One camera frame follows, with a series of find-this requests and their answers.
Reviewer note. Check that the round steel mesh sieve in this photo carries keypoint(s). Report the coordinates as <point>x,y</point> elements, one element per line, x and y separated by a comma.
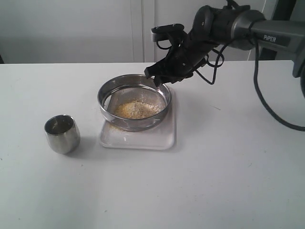
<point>130,87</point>

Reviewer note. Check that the yellow millet grains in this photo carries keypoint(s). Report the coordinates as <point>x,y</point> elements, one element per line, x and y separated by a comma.
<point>137,110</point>

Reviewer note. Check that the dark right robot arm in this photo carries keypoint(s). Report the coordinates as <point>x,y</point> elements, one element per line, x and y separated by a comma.
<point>233,26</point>

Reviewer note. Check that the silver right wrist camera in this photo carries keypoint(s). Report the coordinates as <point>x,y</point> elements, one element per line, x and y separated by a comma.
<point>167,32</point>

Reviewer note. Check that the clear square plastic tray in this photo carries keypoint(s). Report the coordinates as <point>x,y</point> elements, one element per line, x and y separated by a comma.
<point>160,137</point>

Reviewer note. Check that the stainless steel cup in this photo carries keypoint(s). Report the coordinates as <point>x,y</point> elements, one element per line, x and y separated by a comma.
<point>62,133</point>

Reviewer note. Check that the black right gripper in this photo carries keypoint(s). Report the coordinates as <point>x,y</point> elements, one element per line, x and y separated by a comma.
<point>184,57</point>

